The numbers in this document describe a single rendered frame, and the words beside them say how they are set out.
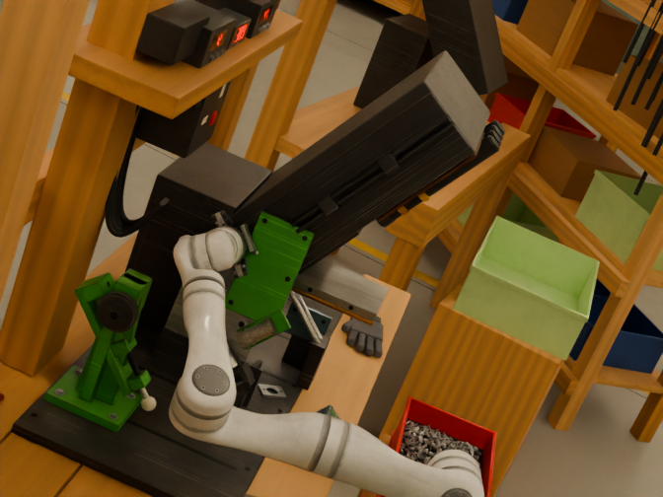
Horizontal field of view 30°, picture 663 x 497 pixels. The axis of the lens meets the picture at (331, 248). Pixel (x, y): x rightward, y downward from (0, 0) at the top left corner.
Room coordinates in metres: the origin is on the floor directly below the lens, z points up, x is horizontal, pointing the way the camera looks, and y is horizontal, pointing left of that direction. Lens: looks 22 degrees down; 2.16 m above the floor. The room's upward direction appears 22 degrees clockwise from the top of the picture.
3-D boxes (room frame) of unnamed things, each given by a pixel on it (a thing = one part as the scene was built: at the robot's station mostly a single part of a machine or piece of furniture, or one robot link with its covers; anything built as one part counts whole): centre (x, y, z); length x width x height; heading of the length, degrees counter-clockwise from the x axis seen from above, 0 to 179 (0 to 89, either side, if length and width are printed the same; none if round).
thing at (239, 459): (2.38, 0.16, 0.89); 1.10 x 0.42 x 0.02; 176
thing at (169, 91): (2.40, 0.42, 1.52); 0.90 x 0.25 x 0.04; 176
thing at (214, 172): (2.49, 0.29, 1.07); 0.30 x 0.18 x 0.34; 176
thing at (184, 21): (2.10, 0.40, 1.59); 0.15 x 0.07 x 0.07; 176
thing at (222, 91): (2.28, 0.37, 1.42); 0.17 x 0.12 x 0.15; 176
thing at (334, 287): (2.45, 0.05, 1.11); 0.39 x 0.16 x 0.03; 86
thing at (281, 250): (2.30, 0.10, 1.17); 0.13 x 0.12 x 0.20; 176
